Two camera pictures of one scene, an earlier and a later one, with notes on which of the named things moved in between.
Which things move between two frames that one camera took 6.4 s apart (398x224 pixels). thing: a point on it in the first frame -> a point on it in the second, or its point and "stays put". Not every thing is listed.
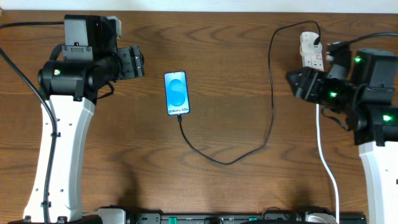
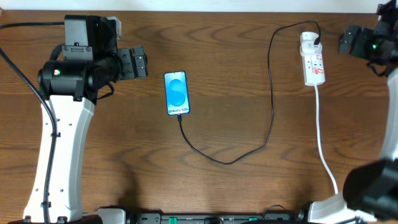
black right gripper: (313, 80) -> (359, 50)
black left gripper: (132, 65) stays put
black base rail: (131, 216) stays put
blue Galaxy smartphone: (176, 93) stays put
